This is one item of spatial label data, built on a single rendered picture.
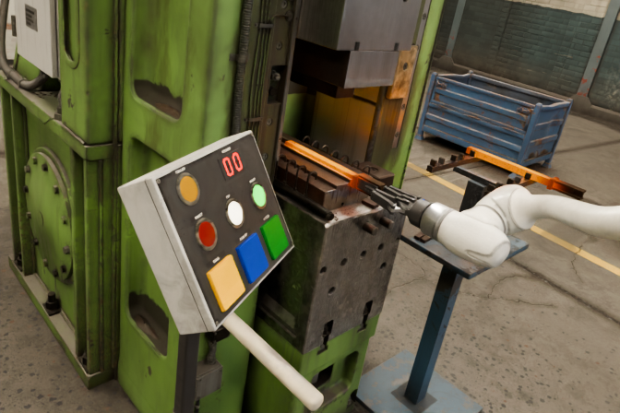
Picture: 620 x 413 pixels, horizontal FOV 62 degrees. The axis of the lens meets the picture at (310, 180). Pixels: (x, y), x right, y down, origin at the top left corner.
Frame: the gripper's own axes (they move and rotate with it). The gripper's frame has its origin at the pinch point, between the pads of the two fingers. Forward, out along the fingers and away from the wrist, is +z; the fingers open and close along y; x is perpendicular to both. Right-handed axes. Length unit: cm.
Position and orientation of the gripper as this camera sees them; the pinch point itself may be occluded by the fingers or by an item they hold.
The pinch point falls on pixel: (369, 186)
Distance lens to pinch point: 146.9
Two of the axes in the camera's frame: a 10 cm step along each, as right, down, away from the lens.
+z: -6.8, -3.8, 6.3
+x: 1.5, -9.1, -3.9
